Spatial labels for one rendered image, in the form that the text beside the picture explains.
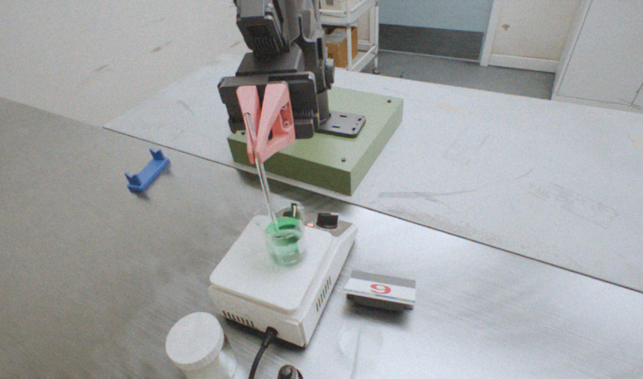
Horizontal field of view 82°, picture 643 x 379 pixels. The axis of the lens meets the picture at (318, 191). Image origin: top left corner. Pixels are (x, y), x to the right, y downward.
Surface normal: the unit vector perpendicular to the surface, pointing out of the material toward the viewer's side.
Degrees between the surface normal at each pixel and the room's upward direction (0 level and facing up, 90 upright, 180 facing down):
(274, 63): 1
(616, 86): 90
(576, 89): 90
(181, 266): 0
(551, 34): 90
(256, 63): 1
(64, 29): 90
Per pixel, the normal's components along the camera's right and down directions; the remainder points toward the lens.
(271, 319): -0.39, 0.64
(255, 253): -0.09, -0.74
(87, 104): 0.88, 0.26
